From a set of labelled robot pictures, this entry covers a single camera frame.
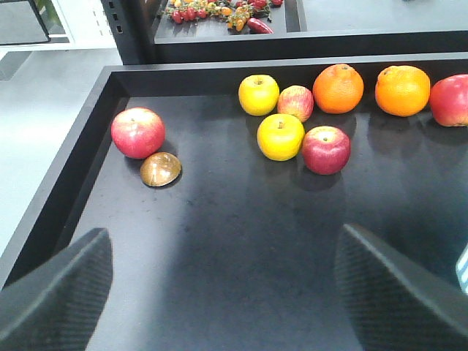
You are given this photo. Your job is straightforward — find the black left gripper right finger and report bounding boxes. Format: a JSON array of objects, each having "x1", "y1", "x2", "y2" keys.
[{"x1": 334, "y1": 224, "x2": 467, "y2": 350}]

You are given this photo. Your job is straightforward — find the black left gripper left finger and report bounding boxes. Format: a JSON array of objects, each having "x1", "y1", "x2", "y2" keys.
[{"x1": 1, "y1": 228, "x2": 113, "y2": 350}]

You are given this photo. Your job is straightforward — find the dark red apple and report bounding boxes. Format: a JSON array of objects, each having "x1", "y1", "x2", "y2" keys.
[{"x1": 301, "y1": 126, "x2": 351, "y2": 176}]

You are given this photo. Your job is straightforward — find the light blue plastic basket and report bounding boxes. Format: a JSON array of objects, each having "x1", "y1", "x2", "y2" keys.
[{"x1": 455, "y1": 246, "x2": 468, "y2": 294}]

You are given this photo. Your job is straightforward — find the brown mushroom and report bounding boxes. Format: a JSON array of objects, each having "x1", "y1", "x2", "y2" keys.
[{"x1": 140, "y1": 152, "x2": 182, "y2": 187}]

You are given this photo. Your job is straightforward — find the red apple far corner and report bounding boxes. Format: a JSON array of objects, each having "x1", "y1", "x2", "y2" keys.
[{"x1": 110, "y1": 107, "x2": 165, "y2": 159}]

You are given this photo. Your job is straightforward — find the orange row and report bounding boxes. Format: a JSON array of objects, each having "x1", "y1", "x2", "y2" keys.
[
  {"x1": 374, "y1": 65, "x2": 431, "y2": 117},
  {"x1": 312, "y1": 64, "x2": 364, "y2": 114}
]

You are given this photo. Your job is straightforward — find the red apple back row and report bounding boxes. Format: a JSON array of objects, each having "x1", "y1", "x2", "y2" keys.
[{"x1": 429, "y1": 74, "x2": 467, "y2": 127}]

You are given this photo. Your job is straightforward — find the orange back row left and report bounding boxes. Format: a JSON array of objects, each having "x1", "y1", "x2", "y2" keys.
[{"x1": 312, "y1": 64, "x2": 364, "y2": 114}]

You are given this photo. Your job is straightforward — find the small red yellow apple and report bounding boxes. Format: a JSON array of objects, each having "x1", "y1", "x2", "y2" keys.
[{"x1": 276, "y1": 85, "x2": 314, "y2": 122}]

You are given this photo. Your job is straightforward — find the black wooden produce stand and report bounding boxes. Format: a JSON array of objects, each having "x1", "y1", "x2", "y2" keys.
[{"x1": 1, "y1": 1, "x2": 467, "y2": 350}]

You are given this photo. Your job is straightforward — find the yellow green apple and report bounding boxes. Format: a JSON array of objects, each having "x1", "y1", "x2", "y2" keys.
[{"x1": 238, "y1": 75, "x2": 279, "y2": 116}]

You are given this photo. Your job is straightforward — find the red chilli upper tray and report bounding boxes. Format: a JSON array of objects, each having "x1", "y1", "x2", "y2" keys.
[{"x1": 246, "y1": 18, "x2": 274, "y2": 34}]

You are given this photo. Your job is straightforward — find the cherry tomato vine cluster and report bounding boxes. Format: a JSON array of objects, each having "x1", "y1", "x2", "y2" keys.
[{"x1": 164, "y1": 0, "x2": 284, "y2": 33}]

